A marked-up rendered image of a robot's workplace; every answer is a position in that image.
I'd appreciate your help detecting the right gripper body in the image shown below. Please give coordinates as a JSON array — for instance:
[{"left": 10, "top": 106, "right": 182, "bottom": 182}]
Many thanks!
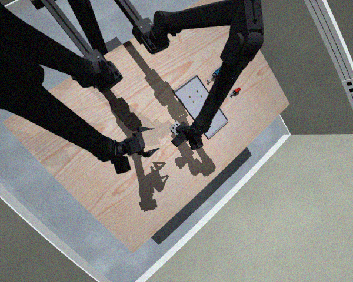
[{"left": 132, "top": 127, "right": 147, "bottom": 158}]

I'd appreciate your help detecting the grey metal bracket with holes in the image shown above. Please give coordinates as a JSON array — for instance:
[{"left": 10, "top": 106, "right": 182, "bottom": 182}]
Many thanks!
[{"left": 170, "top": 121, "right": 180, "bottom": 136}]

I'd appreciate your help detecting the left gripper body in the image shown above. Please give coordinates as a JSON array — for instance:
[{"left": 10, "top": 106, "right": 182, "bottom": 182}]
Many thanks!
[{"left": 176, "top": 122, "right": 187, "bottom": 132}]

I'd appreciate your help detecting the blue screwdriver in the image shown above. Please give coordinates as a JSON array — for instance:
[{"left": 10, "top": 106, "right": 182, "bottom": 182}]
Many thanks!
[{"left": 207, "top": 67, "right": 221, "bottom": 82}]

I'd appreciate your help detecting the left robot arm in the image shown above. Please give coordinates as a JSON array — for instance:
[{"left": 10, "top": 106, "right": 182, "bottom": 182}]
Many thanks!
[{"left": 142, "top": 0, "right": 264, "bottom": 150}]

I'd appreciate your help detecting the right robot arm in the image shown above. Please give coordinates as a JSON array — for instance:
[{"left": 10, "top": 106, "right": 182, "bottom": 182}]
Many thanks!
[{"left": 0, "top": 2, "right": 145, "bottom": 174}]

